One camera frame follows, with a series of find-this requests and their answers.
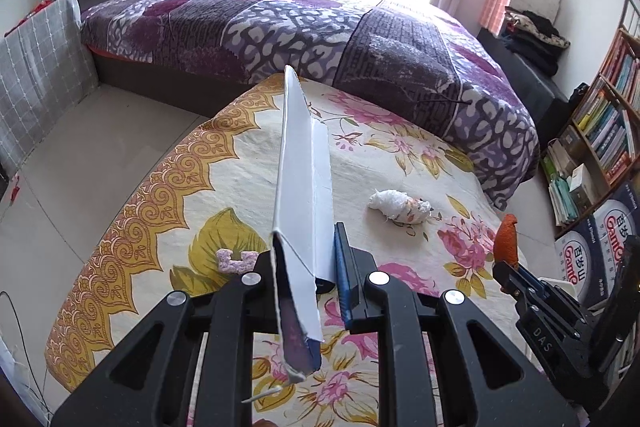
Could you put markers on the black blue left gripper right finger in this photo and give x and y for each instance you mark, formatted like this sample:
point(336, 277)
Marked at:
point(441, 361)

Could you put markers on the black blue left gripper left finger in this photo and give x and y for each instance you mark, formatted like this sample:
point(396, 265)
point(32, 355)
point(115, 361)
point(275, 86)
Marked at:
point(187, 362)

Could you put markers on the orange snack wrapper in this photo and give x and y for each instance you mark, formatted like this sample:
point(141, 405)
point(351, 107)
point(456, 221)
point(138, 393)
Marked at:
point(506, 241)

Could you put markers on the blue biscuit box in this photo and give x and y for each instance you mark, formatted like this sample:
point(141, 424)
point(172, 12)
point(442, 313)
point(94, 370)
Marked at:
point(302, 234)

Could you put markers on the lower blue Ganten water box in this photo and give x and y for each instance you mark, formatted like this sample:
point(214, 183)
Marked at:
point(582, 263)

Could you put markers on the blue ganten water box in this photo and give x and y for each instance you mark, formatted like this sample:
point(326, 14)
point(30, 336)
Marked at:
point(616, 219)
point(582, 263)

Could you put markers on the upper blue Ganten water box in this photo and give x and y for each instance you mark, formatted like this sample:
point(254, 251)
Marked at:
point(616, 219)

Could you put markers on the pink crochet piece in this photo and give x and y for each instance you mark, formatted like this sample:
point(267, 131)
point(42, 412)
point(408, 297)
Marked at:
point(228, 264)

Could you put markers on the wooden bookshelf with books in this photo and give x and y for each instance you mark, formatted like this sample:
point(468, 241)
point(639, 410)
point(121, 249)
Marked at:
point(598, 148)

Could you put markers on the crumpled floral white tissue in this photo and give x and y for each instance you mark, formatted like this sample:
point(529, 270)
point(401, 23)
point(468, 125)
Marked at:
point(399, 207)

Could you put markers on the floral cream tablecloth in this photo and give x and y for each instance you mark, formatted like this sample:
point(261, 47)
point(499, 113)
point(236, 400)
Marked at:
point(215, 190)

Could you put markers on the pile of dark clothes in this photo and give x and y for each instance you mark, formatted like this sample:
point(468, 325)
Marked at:
point(535, 38)

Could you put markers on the grey checked cushion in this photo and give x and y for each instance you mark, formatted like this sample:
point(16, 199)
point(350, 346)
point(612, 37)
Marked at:
point(45, 70)

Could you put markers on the purple patterned bed blanket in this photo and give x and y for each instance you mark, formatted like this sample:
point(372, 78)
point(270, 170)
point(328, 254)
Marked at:
point(418, 62)

